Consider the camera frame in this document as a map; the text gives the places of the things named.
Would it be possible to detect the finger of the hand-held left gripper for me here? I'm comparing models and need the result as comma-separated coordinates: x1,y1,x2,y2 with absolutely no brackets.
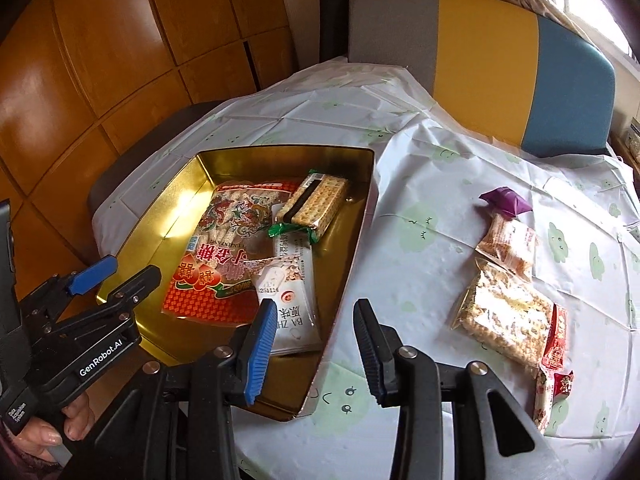
32,265,162,333
20,255,119,311

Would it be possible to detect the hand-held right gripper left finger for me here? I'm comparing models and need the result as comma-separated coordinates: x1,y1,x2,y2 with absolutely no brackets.
65,299,278,480

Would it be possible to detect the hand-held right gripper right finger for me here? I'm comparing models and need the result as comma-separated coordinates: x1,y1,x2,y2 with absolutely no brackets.
352,299,566,480

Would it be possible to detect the gold tin box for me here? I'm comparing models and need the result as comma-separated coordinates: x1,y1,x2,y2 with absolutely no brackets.
95,146,377,421

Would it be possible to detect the white snack pouch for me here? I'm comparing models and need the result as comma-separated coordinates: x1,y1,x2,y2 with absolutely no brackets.
252,232,323,358

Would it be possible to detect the red patterned snack bag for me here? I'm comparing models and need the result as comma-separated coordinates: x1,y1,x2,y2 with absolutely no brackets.
161,180,306,328

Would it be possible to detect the large rice cake packet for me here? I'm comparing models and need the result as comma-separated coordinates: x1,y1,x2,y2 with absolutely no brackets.
450,257,556,368

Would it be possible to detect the yellow cracker packet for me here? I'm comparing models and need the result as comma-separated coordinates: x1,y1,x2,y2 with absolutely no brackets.
267,170,351,246

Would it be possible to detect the small clear snack packet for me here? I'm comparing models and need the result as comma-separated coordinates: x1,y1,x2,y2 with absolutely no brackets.
474,212,538,281

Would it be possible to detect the pink white snack bar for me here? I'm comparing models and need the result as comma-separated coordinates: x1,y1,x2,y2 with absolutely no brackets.
532,365,558,436

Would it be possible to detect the red snack packet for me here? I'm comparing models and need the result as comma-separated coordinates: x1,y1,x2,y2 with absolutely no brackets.
540,304,570,371

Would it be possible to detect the small red candy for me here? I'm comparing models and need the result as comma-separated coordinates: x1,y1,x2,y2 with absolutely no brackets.
552,370,575,398

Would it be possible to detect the purple candy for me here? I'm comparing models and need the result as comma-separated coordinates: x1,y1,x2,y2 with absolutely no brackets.
479,186,532,221

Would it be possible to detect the person's left hand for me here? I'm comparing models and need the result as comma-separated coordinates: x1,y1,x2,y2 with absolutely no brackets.
0,390,97,463

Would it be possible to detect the white cloud print tablecloth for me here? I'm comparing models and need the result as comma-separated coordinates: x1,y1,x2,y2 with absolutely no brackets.
97,62,640,480

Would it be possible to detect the wooden wardrobe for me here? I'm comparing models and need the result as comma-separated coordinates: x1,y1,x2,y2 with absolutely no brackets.
0,0,301,361

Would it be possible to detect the grey yellow blue sofa back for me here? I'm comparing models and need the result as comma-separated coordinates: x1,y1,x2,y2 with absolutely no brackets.
347,0,616,158

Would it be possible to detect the window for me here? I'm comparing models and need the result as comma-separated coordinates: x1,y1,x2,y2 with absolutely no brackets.
550,0,640,61

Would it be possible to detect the black padded post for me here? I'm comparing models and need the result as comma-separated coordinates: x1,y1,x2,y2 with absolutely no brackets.
319,0,358,63

